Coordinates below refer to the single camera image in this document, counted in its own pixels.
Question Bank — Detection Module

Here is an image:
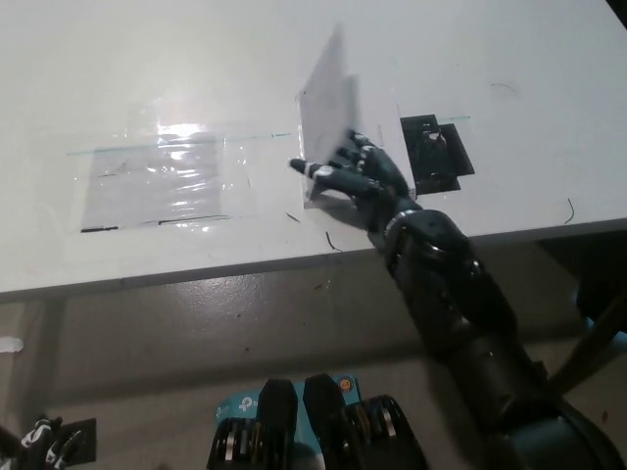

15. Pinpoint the white grey softcover book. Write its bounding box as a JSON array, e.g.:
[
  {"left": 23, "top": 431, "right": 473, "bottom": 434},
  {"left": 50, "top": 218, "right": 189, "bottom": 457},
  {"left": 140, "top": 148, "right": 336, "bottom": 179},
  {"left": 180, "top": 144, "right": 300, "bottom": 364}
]
[{"left": 295, "top": 23, "right": 418, "bottom": 212}]

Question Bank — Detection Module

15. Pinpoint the dark diagonal rod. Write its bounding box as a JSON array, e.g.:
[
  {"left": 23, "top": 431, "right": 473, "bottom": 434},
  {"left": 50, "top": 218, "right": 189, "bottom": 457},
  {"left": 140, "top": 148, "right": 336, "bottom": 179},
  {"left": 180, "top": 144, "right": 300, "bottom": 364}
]
[{"left": 546, "top": 288, "right": 627, "bottom": 393}]

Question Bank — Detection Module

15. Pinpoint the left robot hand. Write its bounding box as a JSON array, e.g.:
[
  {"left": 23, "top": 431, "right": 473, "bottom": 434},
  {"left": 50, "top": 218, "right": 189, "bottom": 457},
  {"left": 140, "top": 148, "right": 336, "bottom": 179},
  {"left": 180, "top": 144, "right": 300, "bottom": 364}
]
[{"left": 18, "top": 413, "right": 85, "bottom": 470}]

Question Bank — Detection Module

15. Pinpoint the clear glossy plastic film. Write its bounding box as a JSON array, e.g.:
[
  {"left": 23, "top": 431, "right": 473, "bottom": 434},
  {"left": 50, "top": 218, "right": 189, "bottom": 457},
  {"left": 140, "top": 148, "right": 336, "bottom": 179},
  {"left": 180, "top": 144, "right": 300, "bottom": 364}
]
[{"left": 66, "top": 115, "right": 261, "bottom": 237}]

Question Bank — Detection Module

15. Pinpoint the teal box on floor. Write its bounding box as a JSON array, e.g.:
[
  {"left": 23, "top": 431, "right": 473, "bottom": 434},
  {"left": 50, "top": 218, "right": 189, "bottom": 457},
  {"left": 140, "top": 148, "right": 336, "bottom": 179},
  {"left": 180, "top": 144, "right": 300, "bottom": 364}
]
[{"left": 214, "top": 374, "right": 363, "bottom": 470}]

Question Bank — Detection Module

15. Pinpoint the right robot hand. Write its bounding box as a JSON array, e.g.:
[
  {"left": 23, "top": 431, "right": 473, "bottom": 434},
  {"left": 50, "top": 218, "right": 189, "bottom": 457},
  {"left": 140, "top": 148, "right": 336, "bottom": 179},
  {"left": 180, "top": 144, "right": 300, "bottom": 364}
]
[{"left": 288, "top": 129, "right": 418, "bottom": 237}]

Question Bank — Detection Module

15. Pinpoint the black square floor marker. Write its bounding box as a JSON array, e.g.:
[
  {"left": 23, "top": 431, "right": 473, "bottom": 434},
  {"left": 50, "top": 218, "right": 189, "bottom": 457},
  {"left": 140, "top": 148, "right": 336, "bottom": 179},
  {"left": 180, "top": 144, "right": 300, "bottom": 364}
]
[{"left": 53, "top": 416, "right": 98, "bottom": 464}]

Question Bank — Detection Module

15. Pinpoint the dark table leg frame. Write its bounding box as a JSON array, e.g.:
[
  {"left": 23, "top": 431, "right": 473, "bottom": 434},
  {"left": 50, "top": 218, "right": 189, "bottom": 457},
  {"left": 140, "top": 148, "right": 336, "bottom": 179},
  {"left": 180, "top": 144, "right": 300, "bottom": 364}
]
[{"left": 536, "top": 234, "right": 627, "bottom": 344}]

